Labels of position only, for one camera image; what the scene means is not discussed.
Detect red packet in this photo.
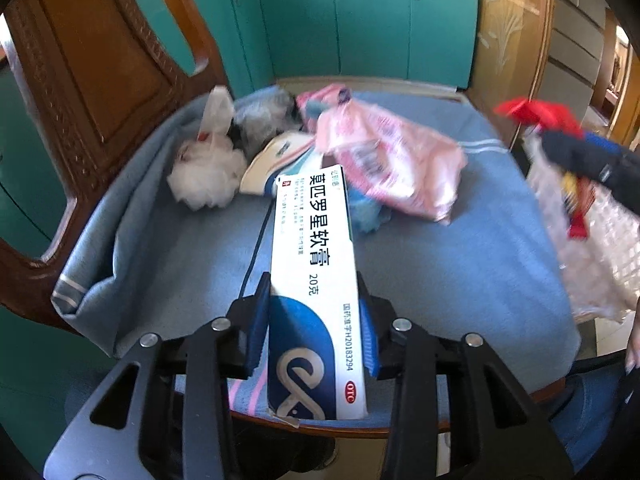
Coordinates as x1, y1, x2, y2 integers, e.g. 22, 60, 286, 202
492, 99, 590, 241

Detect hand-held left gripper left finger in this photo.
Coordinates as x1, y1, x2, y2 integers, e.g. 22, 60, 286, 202
44, 271, 273, 480

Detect clear plastic liner bag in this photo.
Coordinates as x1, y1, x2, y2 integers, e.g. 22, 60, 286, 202
522, 130, 640, 325

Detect person's right hand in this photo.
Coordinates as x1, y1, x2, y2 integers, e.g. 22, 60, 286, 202
625, 300, 640, 376

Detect grey black plastic bag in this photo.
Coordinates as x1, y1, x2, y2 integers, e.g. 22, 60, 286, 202
234, 89, 301, 153

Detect pink plastic bag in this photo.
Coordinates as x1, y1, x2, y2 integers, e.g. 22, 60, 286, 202
314, 97, 468, 226

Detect blue plastic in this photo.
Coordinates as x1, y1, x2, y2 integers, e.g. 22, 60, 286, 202
346, 187, 394, 235

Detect wooden framed glass door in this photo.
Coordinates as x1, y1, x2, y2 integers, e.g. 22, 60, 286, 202
467, 0, 558, 153

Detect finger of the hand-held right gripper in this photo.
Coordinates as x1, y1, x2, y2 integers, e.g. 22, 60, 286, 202
542, 131, 640, 207
582, 132, 640, 171

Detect grey refrigerator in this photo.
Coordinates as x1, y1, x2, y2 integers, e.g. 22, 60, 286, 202
550, 0, 613, 111

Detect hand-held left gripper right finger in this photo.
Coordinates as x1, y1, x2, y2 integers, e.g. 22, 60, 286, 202
356, 271, 576, 480

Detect blue striped cloth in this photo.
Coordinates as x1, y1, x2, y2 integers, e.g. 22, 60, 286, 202
51, 89, 581, 431

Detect white blue medicine box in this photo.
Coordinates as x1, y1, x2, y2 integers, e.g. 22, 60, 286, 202
266, 164, 371, 422

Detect carved wooden chair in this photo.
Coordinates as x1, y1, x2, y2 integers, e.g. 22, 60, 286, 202
0, 0, 501, 436

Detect pink patterned wrapper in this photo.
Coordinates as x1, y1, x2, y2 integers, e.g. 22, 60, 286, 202
296, 85, 353, 116

